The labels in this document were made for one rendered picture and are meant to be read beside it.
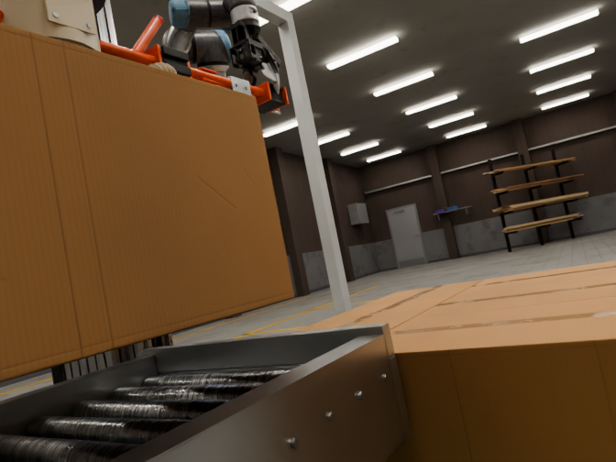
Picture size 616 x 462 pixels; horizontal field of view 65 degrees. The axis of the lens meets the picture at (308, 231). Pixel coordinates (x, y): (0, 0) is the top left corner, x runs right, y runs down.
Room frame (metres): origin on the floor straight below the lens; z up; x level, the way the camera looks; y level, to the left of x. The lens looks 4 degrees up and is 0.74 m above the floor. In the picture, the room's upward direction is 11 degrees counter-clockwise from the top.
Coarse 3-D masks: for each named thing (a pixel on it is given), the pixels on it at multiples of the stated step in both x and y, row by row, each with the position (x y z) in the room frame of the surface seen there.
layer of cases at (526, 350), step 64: (384, 320) 1.40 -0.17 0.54; (448, 320) 1.19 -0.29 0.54; (512, 320) 1.03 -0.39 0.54; (576, 320) 0.91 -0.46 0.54; (448, 384) 0.89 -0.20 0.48; (512, 384) 0.83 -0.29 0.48; (576, 384) 0.78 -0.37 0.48; (448, 448) 0.91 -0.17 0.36; (512, 448) 0.84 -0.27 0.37; (576, 448) 0.79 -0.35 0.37
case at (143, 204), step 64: (0, 64) 0.53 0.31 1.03; (64, 64) 0.59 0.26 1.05; (128, 64) 0.67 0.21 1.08; (0, 128) 0.52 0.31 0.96; (64, 128) 0.58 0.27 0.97; (128, 128) 0.66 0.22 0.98; (192, 128) 0.76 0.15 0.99; (256, 128) 0.90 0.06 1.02; (0, 192) 0.51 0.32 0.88; (64, 192) 0.57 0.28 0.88; (128, 192) 0.64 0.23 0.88; (192, 192) 0.74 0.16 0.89; (256, 192) 0.87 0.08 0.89; (0, 256) 0.50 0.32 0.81; (64, 256) 0.56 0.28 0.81; (128, 256) 0.63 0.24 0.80; (192, 256) 0.72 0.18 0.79; (256, 256) 0.84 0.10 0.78; (0, 320) 0.49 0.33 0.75; (64, 320) 0.55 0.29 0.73; (128, 320) 0.62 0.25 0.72; (192, 320) 0.70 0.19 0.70
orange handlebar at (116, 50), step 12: (0, 12) 0.71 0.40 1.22; (108, 48) 0.86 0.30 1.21; (120, 48) 0.88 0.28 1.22; (132, 60) 0.92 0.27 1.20; (144, 60) 0.93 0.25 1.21; (192, 72) 1.03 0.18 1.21; (204, 72) 1.06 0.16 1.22; (216, 72) 1.10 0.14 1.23; (216, 84) 1.10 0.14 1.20; (228, 84) 1.13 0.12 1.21
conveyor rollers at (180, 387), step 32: (160, 384) 1.15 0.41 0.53; (192, 384) 1.09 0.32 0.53; (224, 384) 0.94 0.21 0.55; (256, 384) 0.88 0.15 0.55; (64, 416) 0.93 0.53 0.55; (96, 416) 0.98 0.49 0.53; (128, 416) 0.92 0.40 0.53; (160, 416) 0.87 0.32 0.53; (192, 416) 0.82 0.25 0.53; (0, 448) 0.84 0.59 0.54; (32, 448) 0.78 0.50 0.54; (64, 448) 0.73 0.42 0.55; (96, 448) 0.69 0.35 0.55; (128, 448) 0.66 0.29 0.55
